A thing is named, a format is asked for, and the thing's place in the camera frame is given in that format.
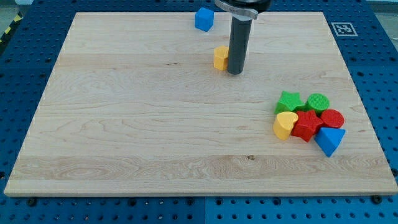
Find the red star block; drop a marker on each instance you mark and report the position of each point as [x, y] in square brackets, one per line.
[307, 126]

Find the green cylinder block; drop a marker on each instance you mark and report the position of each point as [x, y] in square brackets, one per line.
[317, 102]

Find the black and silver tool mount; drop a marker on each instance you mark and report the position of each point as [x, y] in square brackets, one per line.
[244, 8]

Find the blue cube block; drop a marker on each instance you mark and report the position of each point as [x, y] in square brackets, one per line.
[204, 19]

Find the yellow heart block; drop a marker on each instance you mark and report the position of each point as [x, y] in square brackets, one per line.
[284, 124]

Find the light wooden board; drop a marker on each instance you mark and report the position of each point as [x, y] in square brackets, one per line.
[134, 107]

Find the blue triangle block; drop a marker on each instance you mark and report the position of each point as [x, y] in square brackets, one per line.
[329, 139]

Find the green star block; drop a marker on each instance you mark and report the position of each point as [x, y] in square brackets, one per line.
[289, 102]

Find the red cylinder block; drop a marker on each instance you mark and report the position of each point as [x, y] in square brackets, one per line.
[332, 118]

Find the black yellow hazard tape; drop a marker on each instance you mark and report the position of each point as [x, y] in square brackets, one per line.
[10, 30]

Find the white fiducial marker tag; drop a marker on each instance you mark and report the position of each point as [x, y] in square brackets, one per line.
[344, 29]

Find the yellow hexagon block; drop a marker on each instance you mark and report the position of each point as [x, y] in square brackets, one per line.
[220, 60]

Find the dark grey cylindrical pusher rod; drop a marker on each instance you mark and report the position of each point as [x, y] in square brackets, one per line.
[238, 43]

